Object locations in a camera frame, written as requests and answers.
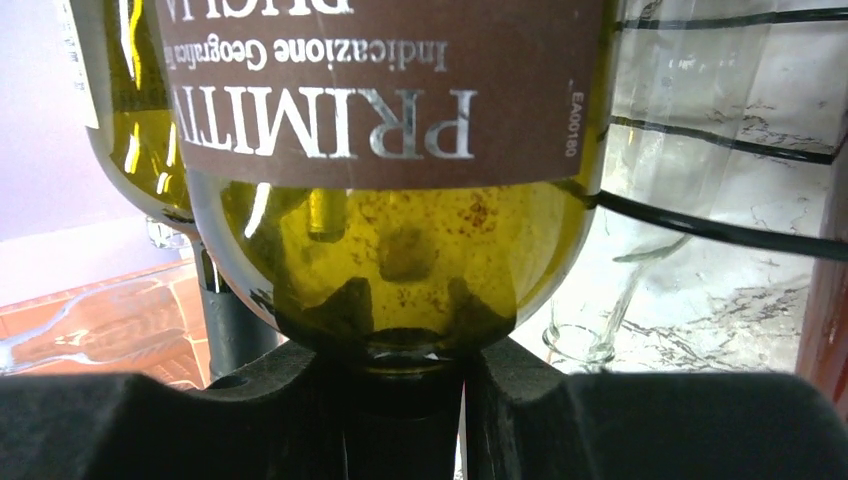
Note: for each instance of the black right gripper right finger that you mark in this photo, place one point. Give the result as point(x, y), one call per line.
point(527, 420)

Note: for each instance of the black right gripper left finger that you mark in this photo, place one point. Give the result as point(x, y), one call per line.
point(268, 420)

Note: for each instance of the green bottle brown label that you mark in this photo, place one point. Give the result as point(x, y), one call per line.
point(392, 184)

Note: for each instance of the clear glass bottle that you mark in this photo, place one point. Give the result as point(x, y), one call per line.
point(727, 111)

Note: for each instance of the green bottle black cap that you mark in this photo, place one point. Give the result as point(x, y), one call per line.
point(118, 66)

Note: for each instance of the amber bottle gold cap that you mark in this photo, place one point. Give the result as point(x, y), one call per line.
point(822, 353)

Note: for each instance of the peach plastic desk organizer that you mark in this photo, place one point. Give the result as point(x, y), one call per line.
point(150, 322)

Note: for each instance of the black wire wine rack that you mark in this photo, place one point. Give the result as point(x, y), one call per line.
point(713, 230)

